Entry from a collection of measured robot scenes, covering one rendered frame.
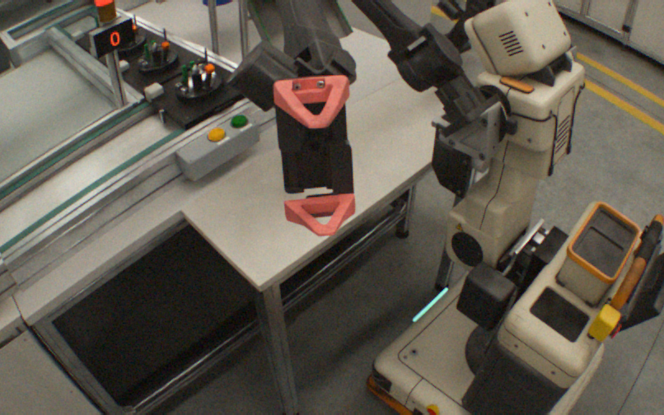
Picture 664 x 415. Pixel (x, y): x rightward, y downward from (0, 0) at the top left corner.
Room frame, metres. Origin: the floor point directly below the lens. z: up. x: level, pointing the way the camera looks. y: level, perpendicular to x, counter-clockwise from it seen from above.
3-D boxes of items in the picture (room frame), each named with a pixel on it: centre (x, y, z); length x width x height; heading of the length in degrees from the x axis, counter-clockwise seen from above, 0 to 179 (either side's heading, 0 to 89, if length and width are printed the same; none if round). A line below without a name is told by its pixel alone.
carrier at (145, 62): (1.39, 0.55, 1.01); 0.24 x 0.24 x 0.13; 45
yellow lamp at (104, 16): (1.16, 0.58, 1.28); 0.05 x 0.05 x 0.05
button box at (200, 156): (1.00, 0.27, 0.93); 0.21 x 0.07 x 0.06; 135
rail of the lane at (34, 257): (0.91, 0.45, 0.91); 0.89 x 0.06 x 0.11; 135
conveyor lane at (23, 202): (1.02, 0.59, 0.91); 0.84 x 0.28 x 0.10; 135
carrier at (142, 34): (1.56, 0.72, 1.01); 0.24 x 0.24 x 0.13; 45
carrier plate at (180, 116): (1.21, 0.37, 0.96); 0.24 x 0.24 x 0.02; 45
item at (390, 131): (1.21, 0.07, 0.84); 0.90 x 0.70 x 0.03; 134
